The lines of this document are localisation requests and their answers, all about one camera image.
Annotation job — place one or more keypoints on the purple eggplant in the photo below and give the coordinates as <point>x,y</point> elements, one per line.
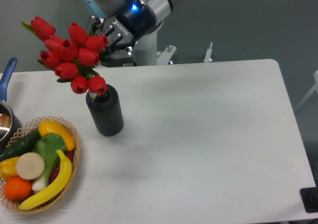
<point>70,155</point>

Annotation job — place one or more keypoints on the woven wicker basket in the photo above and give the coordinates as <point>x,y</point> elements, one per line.
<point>25,130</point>

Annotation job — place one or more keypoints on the black device at table edge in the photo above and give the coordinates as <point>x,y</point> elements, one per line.
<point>310,199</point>

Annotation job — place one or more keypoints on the green cucumber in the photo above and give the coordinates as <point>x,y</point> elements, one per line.
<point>21,146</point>

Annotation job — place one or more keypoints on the white chair frame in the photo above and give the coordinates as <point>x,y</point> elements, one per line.
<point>310,95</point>

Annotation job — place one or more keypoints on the orange fruit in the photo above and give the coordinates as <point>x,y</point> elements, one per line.
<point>17,188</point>

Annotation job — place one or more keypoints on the dark grey ribbed vase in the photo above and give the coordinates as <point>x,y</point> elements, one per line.
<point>106,112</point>

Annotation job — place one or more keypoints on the green bok choy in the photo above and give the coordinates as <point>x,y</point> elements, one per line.
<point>47,148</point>

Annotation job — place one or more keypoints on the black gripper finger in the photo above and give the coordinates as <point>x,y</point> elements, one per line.
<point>95,25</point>
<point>120,58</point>

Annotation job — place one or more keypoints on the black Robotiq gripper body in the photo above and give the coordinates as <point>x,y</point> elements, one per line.
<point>130,23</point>

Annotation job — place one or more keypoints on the yellow banana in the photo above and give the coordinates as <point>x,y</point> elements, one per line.
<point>53,189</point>

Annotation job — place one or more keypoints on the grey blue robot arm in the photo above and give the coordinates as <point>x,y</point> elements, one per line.
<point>106,8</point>

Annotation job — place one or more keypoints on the beige round radish slice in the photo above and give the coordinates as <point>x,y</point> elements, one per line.
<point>30,166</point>

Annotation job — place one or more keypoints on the red tulip bouquet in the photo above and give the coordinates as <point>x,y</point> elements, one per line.
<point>72,60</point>

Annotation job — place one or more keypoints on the yellow bell pepper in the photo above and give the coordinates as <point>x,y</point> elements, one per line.
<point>8,168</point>

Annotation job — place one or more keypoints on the blue handled saucepan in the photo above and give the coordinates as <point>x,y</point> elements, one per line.
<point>9,123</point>

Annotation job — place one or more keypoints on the yellow squash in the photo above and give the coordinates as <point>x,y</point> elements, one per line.
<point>50,126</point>

